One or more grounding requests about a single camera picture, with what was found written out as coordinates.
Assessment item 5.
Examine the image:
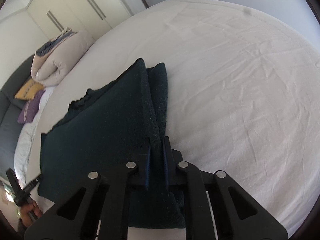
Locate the white wardrobe with black handles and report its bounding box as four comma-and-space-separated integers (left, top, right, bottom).
26, 0, 148, 41

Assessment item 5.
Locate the dark grey upholstered headboard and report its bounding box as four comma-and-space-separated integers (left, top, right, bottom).
0, 55, 34, 181

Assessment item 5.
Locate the dark green fleece garment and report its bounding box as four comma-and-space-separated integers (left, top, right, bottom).
37, 59, 185, 229

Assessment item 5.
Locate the white bed mattress sheet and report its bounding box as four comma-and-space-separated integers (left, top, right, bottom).
26, 0, 319, 235

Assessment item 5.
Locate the white quilted bed cover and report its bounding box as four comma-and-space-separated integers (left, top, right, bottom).
14, 86, 55, 186

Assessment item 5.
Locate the purple patterned pillow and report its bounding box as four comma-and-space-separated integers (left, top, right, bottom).
17, 89, 45, 124

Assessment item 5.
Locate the folded beige duvet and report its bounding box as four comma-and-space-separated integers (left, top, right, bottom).
30, 28, 95, 87

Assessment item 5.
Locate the person's left hand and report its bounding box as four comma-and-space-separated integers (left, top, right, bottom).
20, 200, 43, 227

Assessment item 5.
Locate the yellow patterned pillow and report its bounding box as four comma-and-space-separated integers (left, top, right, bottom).
15, 79, 44, 101

